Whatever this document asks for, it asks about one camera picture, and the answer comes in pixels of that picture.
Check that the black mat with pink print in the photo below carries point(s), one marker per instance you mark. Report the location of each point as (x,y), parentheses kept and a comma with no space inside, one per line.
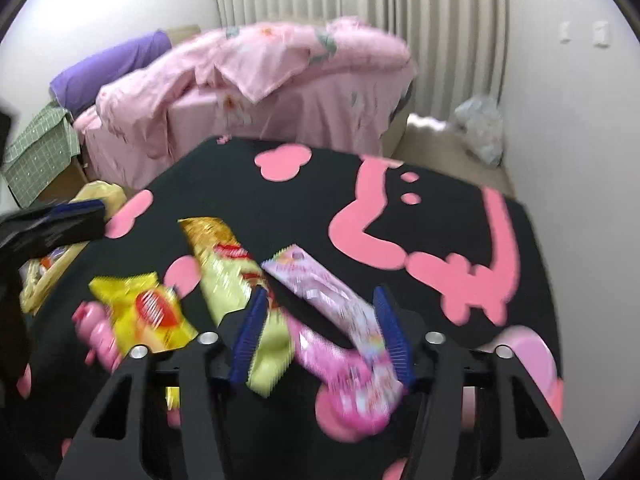
(300,200)

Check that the green checked cloth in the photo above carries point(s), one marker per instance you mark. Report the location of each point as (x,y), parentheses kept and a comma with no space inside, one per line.
(40,145)

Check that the pale yellow plastic bag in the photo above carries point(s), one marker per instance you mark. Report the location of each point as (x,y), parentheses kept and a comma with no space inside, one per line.
(100,192)

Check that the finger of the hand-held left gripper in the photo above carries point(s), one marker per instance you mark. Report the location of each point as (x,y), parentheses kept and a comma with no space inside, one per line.
(4,127)
(65,227)

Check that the beige headboard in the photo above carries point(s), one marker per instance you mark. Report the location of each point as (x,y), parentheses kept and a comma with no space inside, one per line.
(184,35)

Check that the long yellow-green snack bag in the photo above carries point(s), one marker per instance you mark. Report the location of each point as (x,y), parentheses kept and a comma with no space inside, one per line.
(225,270)

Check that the cardboard box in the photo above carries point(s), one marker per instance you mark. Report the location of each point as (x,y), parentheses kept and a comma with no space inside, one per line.
(65,180)

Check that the bed with pink sheet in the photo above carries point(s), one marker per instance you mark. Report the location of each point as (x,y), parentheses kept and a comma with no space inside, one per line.
(310,110)

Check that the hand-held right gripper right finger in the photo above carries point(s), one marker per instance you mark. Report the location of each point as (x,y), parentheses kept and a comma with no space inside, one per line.
(395,345)

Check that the yellow snack bag red label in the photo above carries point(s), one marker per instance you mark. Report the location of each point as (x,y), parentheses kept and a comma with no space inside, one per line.
(145,310)

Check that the purple pillow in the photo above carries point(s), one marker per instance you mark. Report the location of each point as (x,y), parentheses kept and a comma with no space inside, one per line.
(100,70)

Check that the clear plastic bag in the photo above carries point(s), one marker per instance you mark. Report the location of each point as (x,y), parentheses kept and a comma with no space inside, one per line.
(480,130)

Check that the pink printed snack package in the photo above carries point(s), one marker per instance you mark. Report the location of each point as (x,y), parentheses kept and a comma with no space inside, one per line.
(320,285)

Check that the pink cup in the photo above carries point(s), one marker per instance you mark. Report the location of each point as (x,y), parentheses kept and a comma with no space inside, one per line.
(535,355)

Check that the white wall socket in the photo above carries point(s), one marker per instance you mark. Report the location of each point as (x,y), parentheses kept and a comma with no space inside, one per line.
(601,33)
(566,32)

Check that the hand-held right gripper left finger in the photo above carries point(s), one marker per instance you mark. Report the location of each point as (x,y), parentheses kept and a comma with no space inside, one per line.
(250,340)

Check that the pink floral duvet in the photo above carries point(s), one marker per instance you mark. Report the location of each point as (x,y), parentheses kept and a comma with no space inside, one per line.
(250,55)

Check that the pink plastic toy caterpillar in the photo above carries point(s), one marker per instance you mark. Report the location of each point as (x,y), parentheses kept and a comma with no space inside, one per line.
(97,335)

